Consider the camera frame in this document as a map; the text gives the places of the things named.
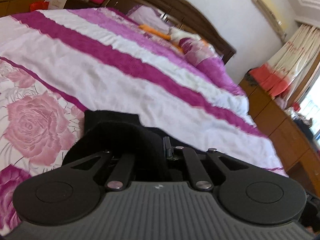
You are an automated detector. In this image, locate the lilac flat pillow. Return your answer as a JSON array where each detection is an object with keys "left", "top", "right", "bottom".
[{"left": 126, "top": 4, "right": 171, "bottom": 34}]

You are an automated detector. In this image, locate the dark wooden nightstand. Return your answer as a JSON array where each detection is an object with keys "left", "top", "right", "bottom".
[{"left": 63, "top": 0, "right": 100, "bottom": 10}]

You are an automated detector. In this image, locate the white orange plush goose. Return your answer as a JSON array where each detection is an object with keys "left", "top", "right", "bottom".
[{"left": 139, "top": 24, "right": 210, "bottom": 52}]

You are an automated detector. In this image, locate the orange white curtain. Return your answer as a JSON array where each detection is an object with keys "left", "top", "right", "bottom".
[{"left": 249, "top": 24, "right": 319, "bottom": 107}]

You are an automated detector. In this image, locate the dark wooden headboard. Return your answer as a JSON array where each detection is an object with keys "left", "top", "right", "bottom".
[{"left": 103, "top": 0, "right": 236, "bottom": 63}]

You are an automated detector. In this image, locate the black knit cardigan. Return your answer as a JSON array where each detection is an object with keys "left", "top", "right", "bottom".
[{"left": 62, "top": 109, "right": 216, "bottom": 181}]

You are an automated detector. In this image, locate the pink floral pillow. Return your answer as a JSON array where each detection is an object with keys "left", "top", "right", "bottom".
[{"left": 178, "top": 38, "right": 245, "bottom": 96}]

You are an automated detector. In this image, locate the pink floral bed quilt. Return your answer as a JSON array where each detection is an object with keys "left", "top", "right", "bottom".
[{"left": 1, "top": 9, "right": 285, "bottom": 235}]

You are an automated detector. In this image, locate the low wooden side cabinet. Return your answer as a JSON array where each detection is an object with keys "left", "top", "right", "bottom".
[{"left": 239, "top": 75, "right": 319, "bottom": 196}]

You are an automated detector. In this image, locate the wall air conditioner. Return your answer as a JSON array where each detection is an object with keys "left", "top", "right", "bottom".
[{"left": 252, "top": 0, "right": 287, "bottom": 43}]

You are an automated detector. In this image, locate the red plastic stool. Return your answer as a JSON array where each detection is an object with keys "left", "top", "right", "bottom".
[{"left": 29, "top": 1, "right": 49, "bottom": 12}]

